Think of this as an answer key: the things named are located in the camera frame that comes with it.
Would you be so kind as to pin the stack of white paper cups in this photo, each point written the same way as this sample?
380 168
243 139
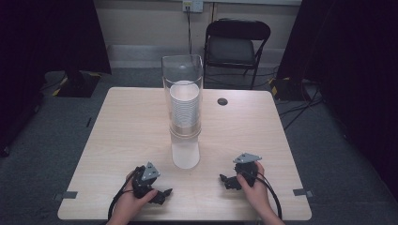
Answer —
184 106

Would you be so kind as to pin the person's left hand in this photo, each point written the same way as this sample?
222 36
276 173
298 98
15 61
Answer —
133 203

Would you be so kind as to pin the black folding chair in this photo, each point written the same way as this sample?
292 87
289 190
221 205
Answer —
233 50

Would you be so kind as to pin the person's right hand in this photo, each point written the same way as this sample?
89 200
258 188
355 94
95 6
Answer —
255 193

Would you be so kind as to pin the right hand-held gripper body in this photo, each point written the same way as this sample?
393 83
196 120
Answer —
247 168

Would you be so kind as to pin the clear cup dispenser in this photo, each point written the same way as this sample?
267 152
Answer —
185 146

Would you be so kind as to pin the white wall outlet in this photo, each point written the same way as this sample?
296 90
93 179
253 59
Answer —
192 5

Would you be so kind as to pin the black stand base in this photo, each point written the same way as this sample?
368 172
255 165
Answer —
289 89
78 84

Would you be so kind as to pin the black table grommet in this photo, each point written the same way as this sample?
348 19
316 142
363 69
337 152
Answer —
222 101

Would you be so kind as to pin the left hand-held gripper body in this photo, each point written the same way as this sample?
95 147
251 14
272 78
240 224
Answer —
142 187

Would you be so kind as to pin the small black floor marker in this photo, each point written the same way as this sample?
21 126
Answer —
88 122

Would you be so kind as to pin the grey tape strip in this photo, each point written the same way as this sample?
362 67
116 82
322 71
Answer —
302 192
66 195

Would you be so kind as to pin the dark curtain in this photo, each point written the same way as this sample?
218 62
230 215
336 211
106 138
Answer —
47 47
353 78

